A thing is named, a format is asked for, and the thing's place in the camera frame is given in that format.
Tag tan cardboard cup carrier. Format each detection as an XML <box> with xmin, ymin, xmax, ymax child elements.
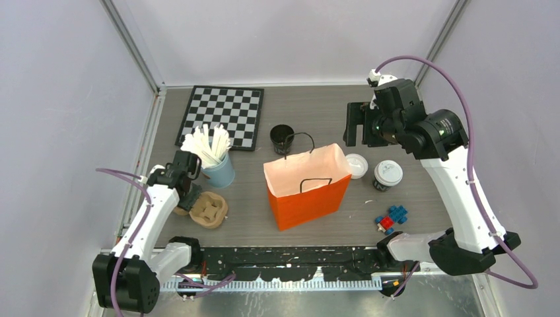
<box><xmin>173</xmin><ymin>192</ymin><xmax>228</xmax><ymax>229</ymax></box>

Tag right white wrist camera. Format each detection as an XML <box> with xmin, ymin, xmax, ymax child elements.
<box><xmin>367</xmin><ymin>69</ymin><xmax>398</xmax><ymax>110</ymax></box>

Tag white sip lid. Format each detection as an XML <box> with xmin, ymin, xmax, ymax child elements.
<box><xmin>374</xmin><ymin>160</ymin><xmax>403</xmax><ymax>187</ymax></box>

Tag red blue toy blocks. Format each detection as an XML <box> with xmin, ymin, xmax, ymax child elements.
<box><xmin>374</xmin><ymin>205</ymin><xmax>408</xmax><ymax>236</ymax></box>

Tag orange paper bag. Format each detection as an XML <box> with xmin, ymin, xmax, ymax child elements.
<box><xmin>263</xmin><ymin>143</ymin><xmax>351</xmax><ymax>230</ymax></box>

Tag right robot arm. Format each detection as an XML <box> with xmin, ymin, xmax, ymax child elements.
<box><xmin>343</xmin><ymin>75</ymin><xmax>520</xmax><ymax>276</ymax></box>

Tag white cup lid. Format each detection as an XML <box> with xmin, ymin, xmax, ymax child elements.
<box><xmin>345</xmin><ymin>153</ymin><xmax>368</xmax><ymax>180</ymax></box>

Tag light blue cup holder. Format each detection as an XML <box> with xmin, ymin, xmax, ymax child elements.
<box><xmin>201</xmin><ymin>154</ymin><xmax>235</xmax><ymax>188</ymax></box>

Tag black white chessboard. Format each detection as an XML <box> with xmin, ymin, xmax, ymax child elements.
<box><xmin>175</xmin><ymin>85</ymin><xmax>264</xmax><ymax>151</ymax></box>

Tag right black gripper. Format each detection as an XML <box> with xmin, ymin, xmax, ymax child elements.
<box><xmin>343</xmin><ymin>100</ymin><xmax>401</xmax><ymax>147</ymax></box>

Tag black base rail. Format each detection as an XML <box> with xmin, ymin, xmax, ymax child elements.
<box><xmin>179</xmin><ymin>246</ymin><xmax>415</xmax><ymax>282</ymax></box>

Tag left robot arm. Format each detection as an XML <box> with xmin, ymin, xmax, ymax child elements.
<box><xmin>92</xmin><ymin>151</ymin><xmax>203</xmax><ymax>316</ymax></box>

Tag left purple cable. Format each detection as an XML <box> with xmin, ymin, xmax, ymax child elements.
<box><xmin>95</xmin><ymin>168</ymin><xmax>237</xmax><ymax>317</ymax></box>

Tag black paper cup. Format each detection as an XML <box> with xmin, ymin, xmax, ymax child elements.
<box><xmin>372</xmin><ymin>178</ymin><xmax>393</xmax><ymax>192</ymax></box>
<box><xmin>269</xmin><ymin>124</ymin><xmax>295</xmax><ymax>155</ymax></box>

